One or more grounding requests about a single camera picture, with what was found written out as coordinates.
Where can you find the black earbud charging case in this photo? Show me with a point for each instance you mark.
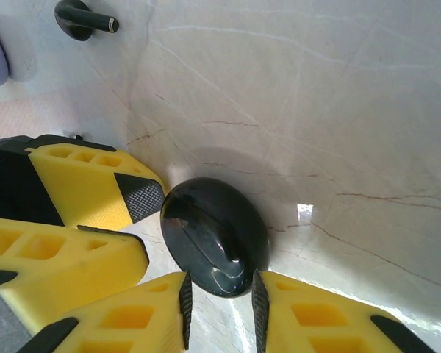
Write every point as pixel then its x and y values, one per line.
pixel 213 235

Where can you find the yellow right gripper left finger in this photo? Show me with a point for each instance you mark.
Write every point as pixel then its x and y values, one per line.
pixel 132 320

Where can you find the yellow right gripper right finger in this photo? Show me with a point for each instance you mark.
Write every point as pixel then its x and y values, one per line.
pixel 316 320

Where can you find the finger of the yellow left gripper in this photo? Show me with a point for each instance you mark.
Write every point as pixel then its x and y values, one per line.
pixel 59 257
pixel 88 184

